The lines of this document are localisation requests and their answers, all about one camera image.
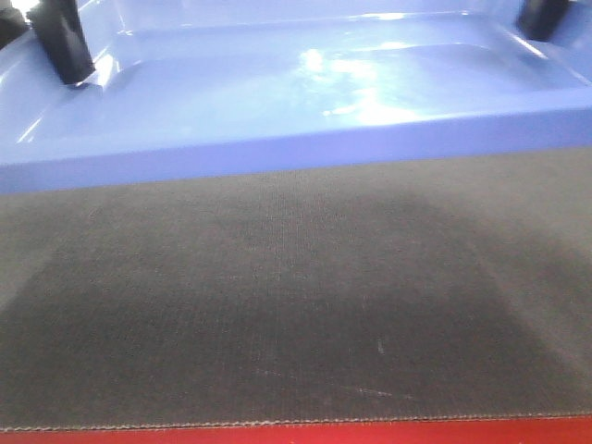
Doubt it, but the dark grey table mat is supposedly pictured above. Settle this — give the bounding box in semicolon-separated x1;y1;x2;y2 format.
1;149;591;431

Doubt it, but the blue plastic tray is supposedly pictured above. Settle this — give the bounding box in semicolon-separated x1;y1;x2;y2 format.
1;1;591;193

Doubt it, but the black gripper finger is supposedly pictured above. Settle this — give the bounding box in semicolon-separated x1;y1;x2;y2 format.
27;0;95;85
515;0;568;42

